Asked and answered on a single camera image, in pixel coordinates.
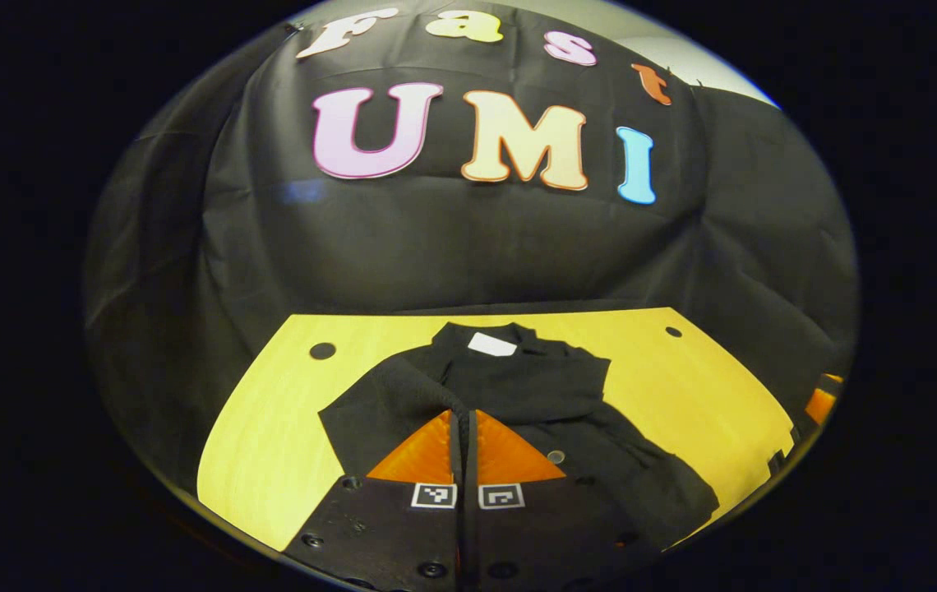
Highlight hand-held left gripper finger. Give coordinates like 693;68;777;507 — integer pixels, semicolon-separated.
465;408;658;592
282;408;466;592

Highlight black button coat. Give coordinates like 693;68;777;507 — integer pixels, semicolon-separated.
318;322;720;552

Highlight black backdrop cloth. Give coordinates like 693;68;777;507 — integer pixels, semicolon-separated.
84;0;860;494

